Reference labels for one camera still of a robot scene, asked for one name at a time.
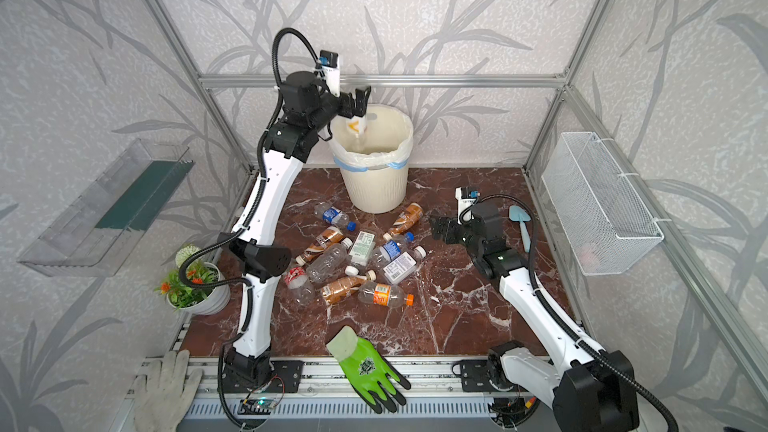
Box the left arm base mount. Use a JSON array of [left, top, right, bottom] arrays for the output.
[[218, 349, 304, 394]]

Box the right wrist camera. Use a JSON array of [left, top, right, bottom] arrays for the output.
[[455, 187, 479, 223]]

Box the white bin liner bag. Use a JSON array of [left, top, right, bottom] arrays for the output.
[[329, 104, 414, 172]]

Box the purple label bottle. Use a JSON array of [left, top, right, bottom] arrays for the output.
[[383, 246, 427, 285]]

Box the teal garden trowel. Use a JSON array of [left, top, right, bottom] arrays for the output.
[[508, 205, 531, 253]]

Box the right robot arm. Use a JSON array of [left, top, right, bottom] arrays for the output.
[[429, 187, 679, 431]]

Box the cream plastic waste bin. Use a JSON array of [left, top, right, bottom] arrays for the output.
[[334, 162, 408, 214]]

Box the red label small bottle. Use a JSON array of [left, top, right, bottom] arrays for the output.
[[283, 266, 315, 306]]

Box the white cotton glove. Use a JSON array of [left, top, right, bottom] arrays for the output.
[[133, 350, 203, 432]]

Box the clear acrylic wall shelf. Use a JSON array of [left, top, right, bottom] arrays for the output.
[[18, 139, 194, 277]]

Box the white wire mesh basket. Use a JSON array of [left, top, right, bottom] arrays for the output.
[[542, 132, 664, 276]]

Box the green label flat bottle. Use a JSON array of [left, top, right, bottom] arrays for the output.
[[349, 230, 376, 268]]

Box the green rubber work glove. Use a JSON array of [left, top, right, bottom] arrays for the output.
[[326, 326, 411, 414]]

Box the blue label bottle near bin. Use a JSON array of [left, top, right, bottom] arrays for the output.
[[314, 201, 357, 232]]

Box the orange cap bottle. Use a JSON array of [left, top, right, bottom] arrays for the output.
[[356, 281, 414, 308]]

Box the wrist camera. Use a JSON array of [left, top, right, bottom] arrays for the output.
[[318, 50, 341, 97], [455, 187, 479, 223]]

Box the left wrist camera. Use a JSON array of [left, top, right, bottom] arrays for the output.
[[318, 50, 341, 97]]

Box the clear unlabelled plastic bottle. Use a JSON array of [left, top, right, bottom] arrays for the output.
[[306, 238, 353, 284]]

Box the white yellow logo bottle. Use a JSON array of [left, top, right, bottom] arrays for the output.
[[345, 116, 375, 154]]

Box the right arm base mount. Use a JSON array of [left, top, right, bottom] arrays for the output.
[[451, 340, 524, 393]]

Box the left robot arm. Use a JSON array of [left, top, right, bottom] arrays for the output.
[[210, 27, 371, 379]]

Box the potted artificial flower plant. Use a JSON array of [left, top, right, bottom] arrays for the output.
[[155, 244, 232, 317]]

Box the blue cap Pepsi bottle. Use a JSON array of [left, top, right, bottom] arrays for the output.
[[369, 232, 414, 270]]

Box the nescafe bottle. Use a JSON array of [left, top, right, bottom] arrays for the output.
[[320, 270, 376, 305], [383, 202, 424, 241], [295, 226, 345, 266]]

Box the aluminium front rail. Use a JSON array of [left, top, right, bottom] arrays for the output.
[[188, 348, 589, 402]]

